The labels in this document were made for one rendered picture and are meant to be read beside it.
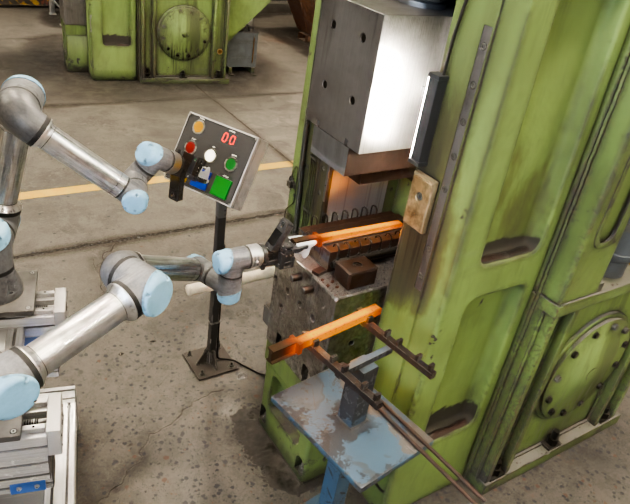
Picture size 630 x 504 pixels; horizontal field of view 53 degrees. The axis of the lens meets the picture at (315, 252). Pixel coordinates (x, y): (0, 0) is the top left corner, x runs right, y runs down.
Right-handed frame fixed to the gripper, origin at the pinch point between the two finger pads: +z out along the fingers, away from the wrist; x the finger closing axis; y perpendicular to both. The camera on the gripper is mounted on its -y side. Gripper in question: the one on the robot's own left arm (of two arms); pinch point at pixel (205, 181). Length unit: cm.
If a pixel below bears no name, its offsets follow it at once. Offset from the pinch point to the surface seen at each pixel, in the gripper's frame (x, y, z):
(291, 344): -71, -28, -36
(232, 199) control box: -6.4, -2.2, 11.2
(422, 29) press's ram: -63, 65, -22
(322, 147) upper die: -40.9, 25.9, -5.7
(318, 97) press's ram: -35, 40, -11
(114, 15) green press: 359, 99, 265
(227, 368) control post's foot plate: -1, -79, 73
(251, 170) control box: -6.8, 10.4, 14.9
